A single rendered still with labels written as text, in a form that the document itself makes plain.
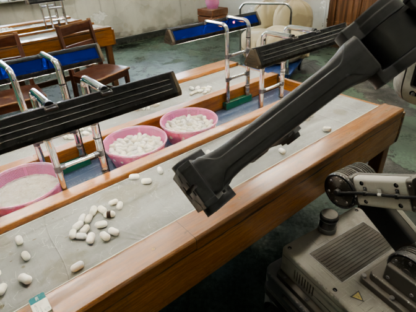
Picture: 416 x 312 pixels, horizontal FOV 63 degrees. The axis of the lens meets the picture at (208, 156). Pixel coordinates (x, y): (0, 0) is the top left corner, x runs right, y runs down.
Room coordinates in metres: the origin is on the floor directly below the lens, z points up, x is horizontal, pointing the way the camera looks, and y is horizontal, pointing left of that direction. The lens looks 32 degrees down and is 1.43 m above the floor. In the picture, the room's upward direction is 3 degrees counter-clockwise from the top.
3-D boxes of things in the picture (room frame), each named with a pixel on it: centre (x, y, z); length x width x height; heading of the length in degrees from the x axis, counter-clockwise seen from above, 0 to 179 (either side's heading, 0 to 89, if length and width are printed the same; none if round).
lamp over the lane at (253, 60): (1.45, -0.42, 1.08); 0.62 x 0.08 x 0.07; 128
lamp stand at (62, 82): (1.23, 0.63, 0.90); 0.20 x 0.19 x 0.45; 128
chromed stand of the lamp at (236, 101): (1.83, -0.13, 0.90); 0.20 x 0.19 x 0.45; 128
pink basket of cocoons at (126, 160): (1.24, 0.30, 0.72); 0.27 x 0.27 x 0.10
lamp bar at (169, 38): (1.89, -0.08, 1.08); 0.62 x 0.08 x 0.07; 128
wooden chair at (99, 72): (3.27, 1.02, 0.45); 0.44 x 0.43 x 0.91; 150
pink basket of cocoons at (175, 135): (1.41, 0.08, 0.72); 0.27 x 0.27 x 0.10
